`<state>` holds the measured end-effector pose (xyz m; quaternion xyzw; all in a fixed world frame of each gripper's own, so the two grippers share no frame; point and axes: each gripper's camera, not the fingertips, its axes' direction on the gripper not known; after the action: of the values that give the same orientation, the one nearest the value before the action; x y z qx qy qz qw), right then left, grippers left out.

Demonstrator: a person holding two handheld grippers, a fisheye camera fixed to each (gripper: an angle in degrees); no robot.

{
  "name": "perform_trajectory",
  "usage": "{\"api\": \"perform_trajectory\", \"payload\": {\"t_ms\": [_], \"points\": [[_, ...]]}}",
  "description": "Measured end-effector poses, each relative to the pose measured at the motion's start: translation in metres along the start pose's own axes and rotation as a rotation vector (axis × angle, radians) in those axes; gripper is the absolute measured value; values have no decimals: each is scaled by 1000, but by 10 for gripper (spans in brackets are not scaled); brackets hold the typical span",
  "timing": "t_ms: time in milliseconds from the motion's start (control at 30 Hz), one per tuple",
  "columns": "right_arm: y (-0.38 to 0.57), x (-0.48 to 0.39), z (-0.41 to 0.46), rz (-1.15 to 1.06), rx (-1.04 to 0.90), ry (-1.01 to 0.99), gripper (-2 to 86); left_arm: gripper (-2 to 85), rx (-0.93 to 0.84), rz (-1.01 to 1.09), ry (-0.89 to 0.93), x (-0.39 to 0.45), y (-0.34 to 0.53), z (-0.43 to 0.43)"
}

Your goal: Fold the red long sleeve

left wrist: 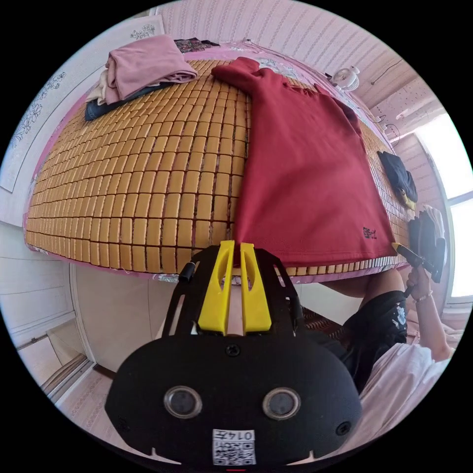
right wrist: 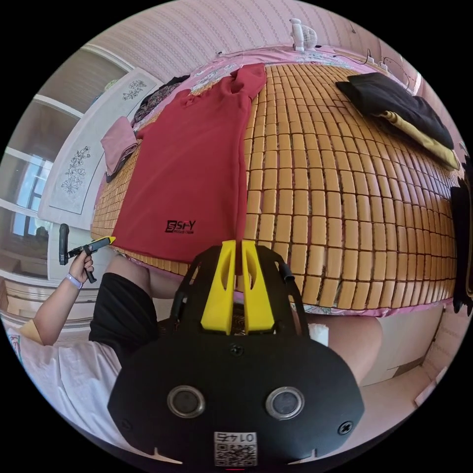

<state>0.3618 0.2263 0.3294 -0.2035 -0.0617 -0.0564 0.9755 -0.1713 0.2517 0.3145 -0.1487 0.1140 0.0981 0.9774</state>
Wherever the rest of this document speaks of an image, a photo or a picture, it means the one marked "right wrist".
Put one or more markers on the window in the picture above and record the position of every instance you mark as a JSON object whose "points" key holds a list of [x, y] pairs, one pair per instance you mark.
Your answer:
{"points": [[22, 177]]}

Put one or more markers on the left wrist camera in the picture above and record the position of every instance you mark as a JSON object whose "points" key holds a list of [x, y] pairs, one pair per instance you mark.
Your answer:
{"points": [[63, 242]]}

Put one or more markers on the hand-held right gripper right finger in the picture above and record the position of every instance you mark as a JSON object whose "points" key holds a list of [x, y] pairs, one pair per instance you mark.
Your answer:
{"points": [[258, 295]]}

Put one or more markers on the pink folded garment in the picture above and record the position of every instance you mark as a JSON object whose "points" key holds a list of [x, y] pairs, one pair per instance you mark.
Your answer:
{"points": [[118, 145]]}

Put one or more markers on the person's body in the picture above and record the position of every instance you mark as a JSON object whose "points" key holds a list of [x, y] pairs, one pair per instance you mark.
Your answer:
{"points": [[74, 369]]}

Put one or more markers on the pile of black and yellow clothes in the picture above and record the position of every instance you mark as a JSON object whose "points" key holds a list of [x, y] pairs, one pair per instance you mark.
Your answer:
{"points": [[391, 97]]}

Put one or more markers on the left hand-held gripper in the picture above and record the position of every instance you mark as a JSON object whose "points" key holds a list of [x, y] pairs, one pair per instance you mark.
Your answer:
{"points": [[78, 251]]}

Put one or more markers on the white fan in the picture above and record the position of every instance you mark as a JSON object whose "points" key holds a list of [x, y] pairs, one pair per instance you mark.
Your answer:
{"points": [[305, 35]]}

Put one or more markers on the dark floral garment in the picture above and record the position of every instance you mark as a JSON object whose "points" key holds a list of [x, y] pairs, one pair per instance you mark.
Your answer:
{"points": [[151, 101]]}

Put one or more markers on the person's left hand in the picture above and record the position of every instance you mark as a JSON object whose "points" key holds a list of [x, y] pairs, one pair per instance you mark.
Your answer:
{"points": [[82, 268]]}

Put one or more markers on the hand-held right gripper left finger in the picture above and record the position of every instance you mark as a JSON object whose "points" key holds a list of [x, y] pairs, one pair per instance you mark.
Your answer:
{"points": [[218, 288]]}

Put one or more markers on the white cupboard with floral doors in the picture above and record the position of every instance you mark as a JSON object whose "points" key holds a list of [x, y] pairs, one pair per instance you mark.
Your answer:
{"points": [[78, 166]]}

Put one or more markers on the person's left forearm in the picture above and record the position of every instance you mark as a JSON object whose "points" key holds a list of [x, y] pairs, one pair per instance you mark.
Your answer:
{"points": [[55, 306]]}

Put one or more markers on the black cloth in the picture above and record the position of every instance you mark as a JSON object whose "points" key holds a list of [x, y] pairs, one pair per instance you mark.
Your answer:
{"points": [[462, 236]]}

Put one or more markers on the red long sleeve shirt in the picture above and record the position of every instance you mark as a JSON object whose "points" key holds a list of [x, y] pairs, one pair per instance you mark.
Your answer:
{"points": [[184, 166]]}

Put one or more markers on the bed with woven mat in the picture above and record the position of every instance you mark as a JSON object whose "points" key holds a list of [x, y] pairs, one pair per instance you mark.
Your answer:
{"points": [[332, 203]]}

